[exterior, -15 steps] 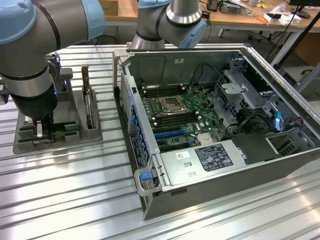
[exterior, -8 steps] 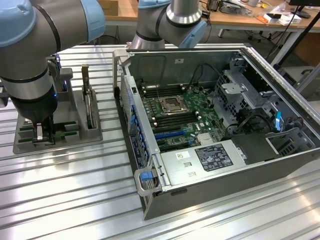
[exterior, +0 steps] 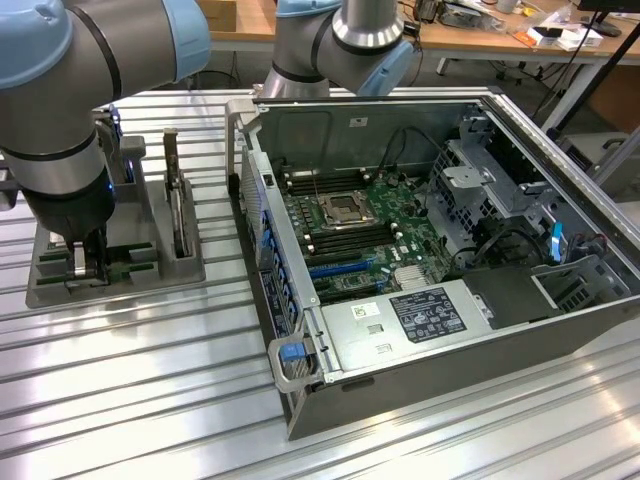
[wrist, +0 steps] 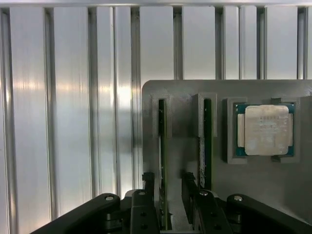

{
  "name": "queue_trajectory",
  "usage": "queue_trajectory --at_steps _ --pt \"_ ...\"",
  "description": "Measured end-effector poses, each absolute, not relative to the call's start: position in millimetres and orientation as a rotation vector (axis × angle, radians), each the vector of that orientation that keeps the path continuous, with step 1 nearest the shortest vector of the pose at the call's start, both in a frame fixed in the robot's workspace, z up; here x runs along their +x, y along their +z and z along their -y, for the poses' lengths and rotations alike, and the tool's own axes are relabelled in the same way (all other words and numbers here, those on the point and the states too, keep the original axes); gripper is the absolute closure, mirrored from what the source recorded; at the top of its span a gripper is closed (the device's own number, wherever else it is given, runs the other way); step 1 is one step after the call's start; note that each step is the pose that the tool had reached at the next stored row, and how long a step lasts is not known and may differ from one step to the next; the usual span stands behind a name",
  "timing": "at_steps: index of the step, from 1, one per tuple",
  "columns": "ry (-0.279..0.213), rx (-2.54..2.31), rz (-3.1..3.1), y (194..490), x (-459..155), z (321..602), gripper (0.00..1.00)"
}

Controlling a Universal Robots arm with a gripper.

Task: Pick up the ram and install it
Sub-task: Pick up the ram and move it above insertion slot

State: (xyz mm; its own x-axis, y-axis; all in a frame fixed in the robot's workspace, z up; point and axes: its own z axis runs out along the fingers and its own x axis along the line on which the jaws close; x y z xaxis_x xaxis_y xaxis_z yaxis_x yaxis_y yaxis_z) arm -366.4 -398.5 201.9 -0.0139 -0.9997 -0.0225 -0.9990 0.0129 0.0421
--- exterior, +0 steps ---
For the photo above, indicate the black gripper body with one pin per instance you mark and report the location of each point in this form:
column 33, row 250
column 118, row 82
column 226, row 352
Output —
column 70, row 217

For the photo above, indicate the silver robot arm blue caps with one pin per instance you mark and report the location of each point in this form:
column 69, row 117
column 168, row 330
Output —
column 60, row 70

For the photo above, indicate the black RAM slot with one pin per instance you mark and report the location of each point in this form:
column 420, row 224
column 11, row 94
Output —
column 357, row 247
column 350, row 231
column 330, row 184
column 327, row 178
column 355, row 241
column 332, row 189
column 325, row 173
column 352, row 236

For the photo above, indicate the grey parts rack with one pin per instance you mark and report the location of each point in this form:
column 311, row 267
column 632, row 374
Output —
column 150, row 210

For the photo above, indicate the blue case latch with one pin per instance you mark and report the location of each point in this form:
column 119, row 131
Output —
column 292, row 351

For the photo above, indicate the socket locking lever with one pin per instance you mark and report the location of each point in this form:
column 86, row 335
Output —
column 316, row 186

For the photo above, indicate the black expansion slot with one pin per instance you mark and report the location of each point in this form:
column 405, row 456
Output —
column 332, row 259

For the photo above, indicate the blue expansion slot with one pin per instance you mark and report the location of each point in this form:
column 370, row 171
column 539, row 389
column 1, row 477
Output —
column 335, row 269

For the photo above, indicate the CPU socket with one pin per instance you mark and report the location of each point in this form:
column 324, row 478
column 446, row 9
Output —
column 341, row 211

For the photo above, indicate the cardboard box on desk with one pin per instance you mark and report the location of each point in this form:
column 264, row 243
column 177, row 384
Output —
column 222, row 15

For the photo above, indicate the wooden desk with cardboard box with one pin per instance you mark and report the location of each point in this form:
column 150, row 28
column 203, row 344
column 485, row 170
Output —
column 250, row 30

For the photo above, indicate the grey power supply unit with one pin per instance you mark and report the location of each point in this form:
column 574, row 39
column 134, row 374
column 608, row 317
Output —
column 370, row 325

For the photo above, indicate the green motherboard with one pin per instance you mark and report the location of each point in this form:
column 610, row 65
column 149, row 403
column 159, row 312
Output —
column 400, row 235

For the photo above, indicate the silver chipset heatsink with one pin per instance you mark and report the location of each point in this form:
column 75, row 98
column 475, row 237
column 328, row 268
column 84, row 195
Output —
column 410, row 276

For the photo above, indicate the grey open PC case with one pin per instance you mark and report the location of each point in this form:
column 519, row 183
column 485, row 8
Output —
column 450, row 350

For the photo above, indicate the metal disk bay cage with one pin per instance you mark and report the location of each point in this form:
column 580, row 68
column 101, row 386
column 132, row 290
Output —
column 465, row 190

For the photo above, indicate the wooden desk with clutter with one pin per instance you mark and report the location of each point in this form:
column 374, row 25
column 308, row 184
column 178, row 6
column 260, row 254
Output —
column 475, row 42

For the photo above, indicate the orange packet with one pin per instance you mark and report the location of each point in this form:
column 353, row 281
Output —
column 525, row 39

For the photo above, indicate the black tripod leg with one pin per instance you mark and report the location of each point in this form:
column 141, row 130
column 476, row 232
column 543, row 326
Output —
column 590, row 75

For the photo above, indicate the white boxes on desk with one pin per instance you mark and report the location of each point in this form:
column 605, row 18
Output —
column 575, row 37

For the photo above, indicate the brown cardboard box under desk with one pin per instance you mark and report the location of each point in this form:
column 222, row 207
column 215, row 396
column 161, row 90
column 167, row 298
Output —
column 617, row 105

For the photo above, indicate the black monitor stand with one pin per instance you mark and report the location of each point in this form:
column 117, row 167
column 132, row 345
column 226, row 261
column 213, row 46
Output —
column 602, row 22

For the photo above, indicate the hard disk with blue bracket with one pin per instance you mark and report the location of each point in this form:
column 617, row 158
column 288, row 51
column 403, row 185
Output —
column 114, row 150

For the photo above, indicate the graphics card with metal bracket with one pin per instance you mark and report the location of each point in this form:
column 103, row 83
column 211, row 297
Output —
column 177, row 200

